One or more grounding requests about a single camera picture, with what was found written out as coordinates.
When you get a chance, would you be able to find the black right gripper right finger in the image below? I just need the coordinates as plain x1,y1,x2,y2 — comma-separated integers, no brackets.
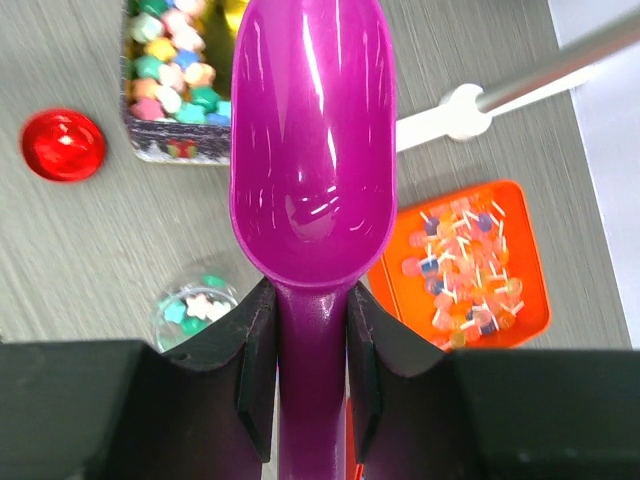
347,286,639,479

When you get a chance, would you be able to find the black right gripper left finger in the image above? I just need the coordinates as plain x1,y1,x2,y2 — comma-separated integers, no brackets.
1,280,277,479

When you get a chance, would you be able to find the orange candy box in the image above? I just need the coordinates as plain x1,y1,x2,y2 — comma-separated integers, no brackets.
367,180,551,350

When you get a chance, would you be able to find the purple plastic scoop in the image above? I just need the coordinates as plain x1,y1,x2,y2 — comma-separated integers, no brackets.
230,1,396,479

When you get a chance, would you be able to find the gold tin of star candies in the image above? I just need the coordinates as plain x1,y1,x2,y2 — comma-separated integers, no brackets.
120,0,247,166

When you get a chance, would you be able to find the clear plastic jar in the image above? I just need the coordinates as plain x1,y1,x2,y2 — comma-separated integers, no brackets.
151,265,239,353

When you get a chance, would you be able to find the red jar lid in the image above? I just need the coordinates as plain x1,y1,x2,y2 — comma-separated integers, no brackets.
19,108,107,183

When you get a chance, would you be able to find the white clothes rack stand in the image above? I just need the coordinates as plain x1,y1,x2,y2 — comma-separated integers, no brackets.
396,8,639,152

